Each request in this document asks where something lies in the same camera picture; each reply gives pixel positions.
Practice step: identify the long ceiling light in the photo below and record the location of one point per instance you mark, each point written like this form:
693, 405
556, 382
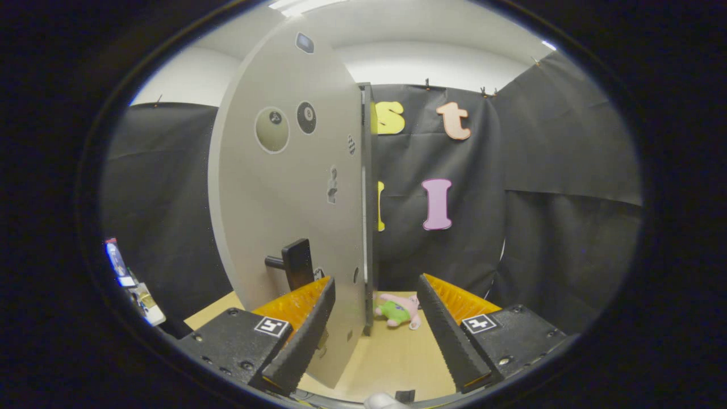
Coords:
301, 4

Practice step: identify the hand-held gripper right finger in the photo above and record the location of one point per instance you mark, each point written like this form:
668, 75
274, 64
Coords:
448, 341

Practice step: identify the white canvas shoe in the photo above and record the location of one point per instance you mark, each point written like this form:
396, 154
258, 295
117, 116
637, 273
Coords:
381, 402

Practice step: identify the small lit screen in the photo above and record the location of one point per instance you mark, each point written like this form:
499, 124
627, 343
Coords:
116, 261

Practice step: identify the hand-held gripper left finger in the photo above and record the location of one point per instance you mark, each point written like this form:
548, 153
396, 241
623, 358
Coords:
306, 341

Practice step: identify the grey shoe cabinet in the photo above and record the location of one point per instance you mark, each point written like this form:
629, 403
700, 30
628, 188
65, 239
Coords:
369, 142

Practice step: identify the pink and green plush toy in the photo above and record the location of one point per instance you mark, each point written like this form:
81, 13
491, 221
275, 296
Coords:
397, 311

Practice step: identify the small ceiling light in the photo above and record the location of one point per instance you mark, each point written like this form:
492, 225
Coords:
548, 44

